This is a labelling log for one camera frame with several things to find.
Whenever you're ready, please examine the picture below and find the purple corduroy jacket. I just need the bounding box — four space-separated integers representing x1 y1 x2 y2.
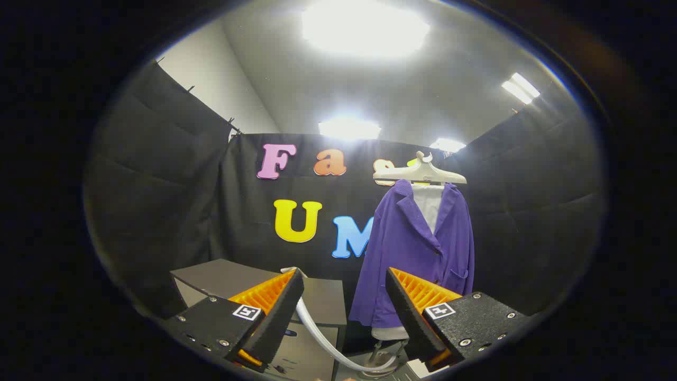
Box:
348 179 475 329

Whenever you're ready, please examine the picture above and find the white plastic hanger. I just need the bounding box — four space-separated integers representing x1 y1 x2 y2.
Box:
373 151 468 186

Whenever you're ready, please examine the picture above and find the black backdrop cloth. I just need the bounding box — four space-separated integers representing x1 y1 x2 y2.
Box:
84 60 236 319
218 132 477 339
450 103 605 318

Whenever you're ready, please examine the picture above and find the large ceiling light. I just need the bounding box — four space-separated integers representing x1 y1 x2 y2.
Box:
301 0 432 57

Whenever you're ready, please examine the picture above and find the grey cabinet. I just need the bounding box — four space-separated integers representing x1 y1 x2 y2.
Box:
169 258 348 381

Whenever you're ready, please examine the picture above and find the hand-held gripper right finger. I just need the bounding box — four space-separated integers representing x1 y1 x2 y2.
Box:
385 267 529 371

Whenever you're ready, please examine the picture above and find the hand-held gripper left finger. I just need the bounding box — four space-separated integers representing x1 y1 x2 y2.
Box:
167 268 306 374

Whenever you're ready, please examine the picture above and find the white mannequin torso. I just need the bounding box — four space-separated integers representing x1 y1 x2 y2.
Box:
370 183 446 341

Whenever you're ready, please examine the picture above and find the metal mannequin stand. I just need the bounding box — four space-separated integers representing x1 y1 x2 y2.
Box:
359 339 409 379

